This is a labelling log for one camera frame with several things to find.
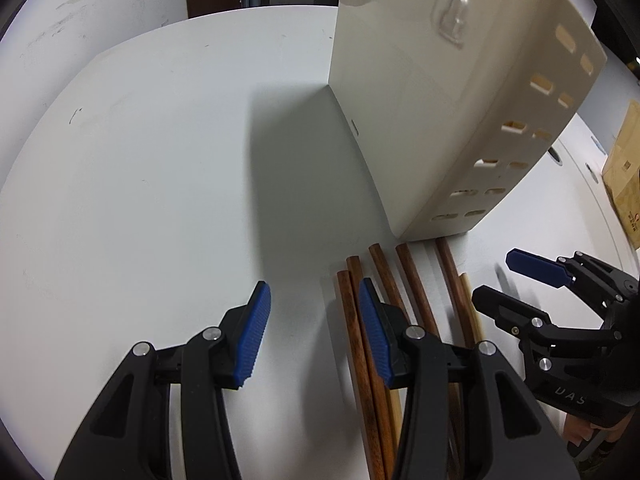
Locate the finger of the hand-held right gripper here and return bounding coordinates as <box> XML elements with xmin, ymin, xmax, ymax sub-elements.
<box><xmin>472</xmin><ymin>285</ymin><xmax>608</xmax><ymax>371</ymax></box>
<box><xmin>506</xmin><ymin>249</ymin><xmax>640</xmax><ymax>307</ymax></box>

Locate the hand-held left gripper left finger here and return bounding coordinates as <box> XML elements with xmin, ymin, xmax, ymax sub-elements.
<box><xmin>54</xmin><ymin>280</ymin><xmax>273</xmax><ymax>480</ymax></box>

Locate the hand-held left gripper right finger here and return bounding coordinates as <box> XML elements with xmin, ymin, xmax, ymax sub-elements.
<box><xmin>359</xmin><ymin>277</ymin><xmax>581</xmax><ymax>480</ymax></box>

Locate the white slotted utensil holder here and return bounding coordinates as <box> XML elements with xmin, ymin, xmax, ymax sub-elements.
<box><xmin>327</xmin><ymin>0</ymin><xmax>608</xmax><ymax>241</ymax></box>

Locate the person's right hand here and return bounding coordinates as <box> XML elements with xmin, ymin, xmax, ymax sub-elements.
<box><xmin>565</xmin><ymin>412</ymin><xmax>601</xmax><ymax>456</ymax></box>

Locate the brown paper bag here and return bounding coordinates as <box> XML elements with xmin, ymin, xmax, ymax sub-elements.
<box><xmin>601</xmin><ymin>100</ymin><xmax>640</xmax><ymax>250</ymax></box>

